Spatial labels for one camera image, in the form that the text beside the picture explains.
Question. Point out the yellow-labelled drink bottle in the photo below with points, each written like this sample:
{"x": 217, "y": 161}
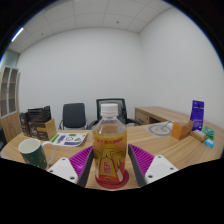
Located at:
{"x": 109, "y": 146}

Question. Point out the small tan box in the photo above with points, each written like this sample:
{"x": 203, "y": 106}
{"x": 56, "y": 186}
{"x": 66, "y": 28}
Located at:
{"x": 199, "y": 135}

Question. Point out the wooden side desk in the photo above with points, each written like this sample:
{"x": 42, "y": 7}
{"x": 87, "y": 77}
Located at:
{"x": 150, "y": 115}

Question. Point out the white printed leaflet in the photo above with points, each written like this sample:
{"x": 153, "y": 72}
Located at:
{"x": 68, "y": 139}

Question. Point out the upright dark brown box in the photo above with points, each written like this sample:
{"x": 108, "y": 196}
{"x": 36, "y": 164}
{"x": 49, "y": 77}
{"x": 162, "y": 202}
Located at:
{"x": 23, "y": 123}

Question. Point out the small light blue box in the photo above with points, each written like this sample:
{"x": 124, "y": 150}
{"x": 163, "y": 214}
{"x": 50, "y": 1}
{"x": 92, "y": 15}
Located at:
{"x": 209, "y": 143}

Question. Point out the purple upright box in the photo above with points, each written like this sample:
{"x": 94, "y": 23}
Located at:
{"x": 197, "y": 115}

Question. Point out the grey office chair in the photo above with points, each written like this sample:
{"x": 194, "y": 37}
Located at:
{"x": 73, "y": 115}

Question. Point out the flat dark brown box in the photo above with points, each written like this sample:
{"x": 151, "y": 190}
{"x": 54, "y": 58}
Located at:
{"x": 39, "y": 114}

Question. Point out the green mug with red print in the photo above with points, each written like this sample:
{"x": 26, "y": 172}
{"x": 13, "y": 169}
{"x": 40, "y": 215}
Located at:
{"x": 33, "y": 155}

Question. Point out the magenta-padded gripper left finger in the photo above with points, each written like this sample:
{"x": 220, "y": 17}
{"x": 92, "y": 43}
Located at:
{"x": 80, "y": 161}

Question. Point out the green flat box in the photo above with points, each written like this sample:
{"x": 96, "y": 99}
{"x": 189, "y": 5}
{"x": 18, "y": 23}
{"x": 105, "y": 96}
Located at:
{"x": 210, "y": 132}

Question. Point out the orange box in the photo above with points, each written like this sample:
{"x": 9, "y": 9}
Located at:
{"x": 181, "y": 130}

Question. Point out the wooden glass-door shelf cabinet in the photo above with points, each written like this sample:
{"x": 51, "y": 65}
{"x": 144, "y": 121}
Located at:
{"x": 8, "y": 100}

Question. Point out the kraft cardboard box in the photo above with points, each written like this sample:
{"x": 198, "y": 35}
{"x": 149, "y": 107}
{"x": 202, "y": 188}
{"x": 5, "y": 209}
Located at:
{"x": 43, "y": 130}

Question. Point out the rectangular ceiling light panel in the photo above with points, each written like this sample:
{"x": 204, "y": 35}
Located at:
{"x": 17, "y": 34}

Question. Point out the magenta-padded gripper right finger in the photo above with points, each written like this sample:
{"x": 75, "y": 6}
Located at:
{"x": 143, "y": 160}

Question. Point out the white sheet with round print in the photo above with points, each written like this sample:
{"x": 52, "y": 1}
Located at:
{"x": 160, "y": 129}

